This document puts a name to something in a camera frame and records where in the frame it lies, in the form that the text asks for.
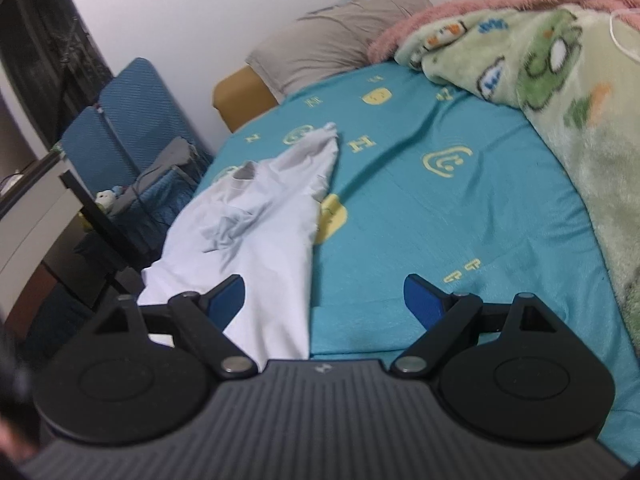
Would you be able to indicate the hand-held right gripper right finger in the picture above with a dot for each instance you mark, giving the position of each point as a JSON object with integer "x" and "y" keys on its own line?
{"x": 422, "y": 301}

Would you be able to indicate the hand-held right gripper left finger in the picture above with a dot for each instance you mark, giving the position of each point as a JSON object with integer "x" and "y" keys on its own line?
{"x": 227, "y": 301}

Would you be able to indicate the white shirt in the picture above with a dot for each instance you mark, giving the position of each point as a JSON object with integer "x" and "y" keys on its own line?
{"x": 260, "y": 240}

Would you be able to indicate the person's left hand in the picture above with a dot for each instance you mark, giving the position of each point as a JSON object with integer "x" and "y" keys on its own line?
{"x": 15, "y": 442}

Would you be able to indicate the bed with teal printed sheet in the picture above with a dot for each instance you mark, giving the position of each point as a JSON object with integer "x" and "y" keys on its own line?
{"x": 425, "y": 220}

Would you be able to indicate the white desk with black legs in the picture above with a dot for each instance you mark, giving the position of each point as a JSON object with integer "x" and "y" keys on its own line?
{"x": 30, "y": 230}

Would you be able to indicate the grey seat cushion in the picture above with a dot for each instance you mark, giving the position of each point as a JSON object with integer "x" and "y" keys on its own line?
{"x": 165, "y": 165}

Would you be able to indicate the small plush toy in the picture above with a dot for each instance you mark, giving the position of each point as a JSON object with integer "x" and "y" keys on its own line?
{"x": 107, "y": 199}

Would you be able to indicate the green ball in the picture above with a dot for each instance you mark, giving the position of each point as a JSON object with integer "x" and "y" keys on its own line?
{"x": 84, "y": 220}

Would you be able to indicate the short blue covered chair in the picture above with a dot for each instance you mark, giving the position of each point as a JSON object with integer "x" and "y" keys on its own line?
{"x": 90, "y": 140}

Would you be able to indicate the tall blue covered chair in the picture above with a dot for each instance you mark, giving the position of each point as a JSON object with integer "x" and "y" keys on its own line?
{"x": 145, "y": 100}

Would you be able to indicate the green printed blanket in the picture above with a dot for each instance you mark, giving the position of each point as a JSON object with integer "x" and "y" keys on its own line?
{"x": 590, "y": 125}

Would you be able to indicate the grey pillow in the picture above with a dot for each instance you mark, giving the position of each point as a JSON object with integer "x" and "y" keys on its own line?
{"x": 335, "y": 40}

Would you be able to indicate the pink fluffy blanket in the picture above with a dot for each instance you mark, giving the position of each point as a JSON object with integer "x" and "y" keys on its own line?
{"x": 500, "y": 5}

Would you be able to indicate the dark window with grille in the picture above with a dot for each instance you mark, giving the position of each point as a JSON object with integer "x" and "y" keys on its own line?
{"x": 45, "y": 45}

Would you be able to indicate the yellow padded bed frame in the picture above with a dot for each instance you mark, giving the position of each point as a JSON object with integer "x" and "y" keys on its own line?
{"x": 245, "y": 97}

